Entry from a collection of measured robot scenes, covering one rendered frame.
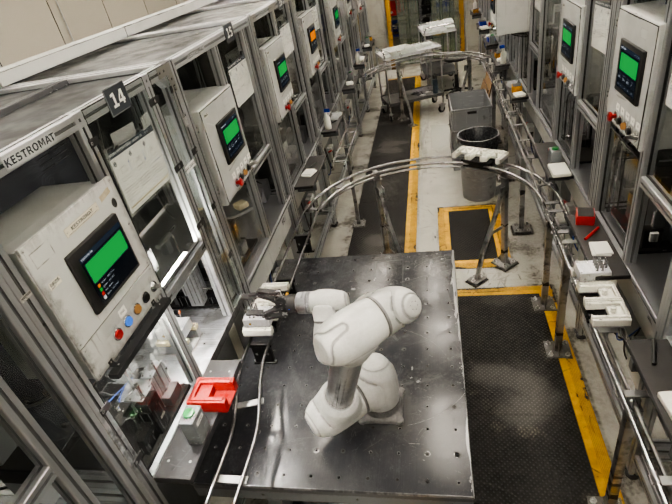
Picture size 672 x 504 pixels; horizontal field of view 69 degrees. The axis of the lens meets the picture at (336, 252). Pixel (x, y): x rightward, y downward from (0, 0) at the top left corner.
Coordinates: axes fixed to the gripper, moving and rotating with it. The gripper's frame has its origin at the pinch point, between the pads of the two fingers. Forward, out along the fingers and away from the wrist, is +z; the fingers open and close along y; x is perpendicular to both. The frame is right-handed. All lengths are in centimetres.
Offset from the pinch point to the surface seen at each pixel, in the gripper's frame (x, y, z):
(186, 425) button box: 51, -11, 11
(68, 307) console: 58, 49, 20
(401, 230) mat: -233, -111, -42
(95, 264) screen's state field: 45, 54, 18
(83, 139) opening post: 23, 83, 22
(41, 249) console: 56, 67, 21
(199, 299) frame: -24.8, -15.9, 38.8
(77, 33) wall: -492, 70, 379
